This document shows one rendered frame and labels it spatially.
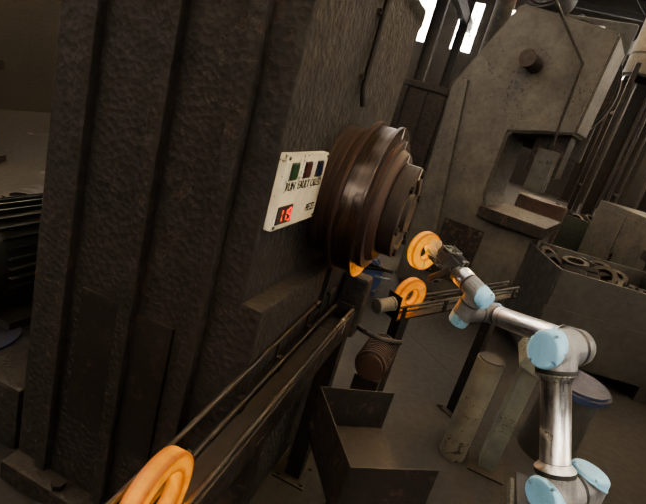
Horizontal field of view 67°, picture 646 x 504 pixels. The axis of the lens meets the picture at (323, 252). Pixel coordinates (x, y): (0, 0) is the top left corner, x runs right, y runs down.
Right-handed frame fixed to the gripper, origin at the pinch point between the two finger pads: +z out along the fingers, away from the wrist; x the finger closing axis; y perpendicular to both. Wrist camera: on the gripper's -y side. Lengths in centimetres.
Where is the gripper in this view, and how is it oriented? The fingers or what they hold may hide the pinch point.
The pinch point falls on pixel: (425, 245)
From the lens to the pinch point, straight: 199.7
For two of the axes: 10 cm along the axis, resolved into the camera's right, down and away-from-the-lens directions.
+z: -4.5, -6.2, 6.4
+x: -8.0, -0.4, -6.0
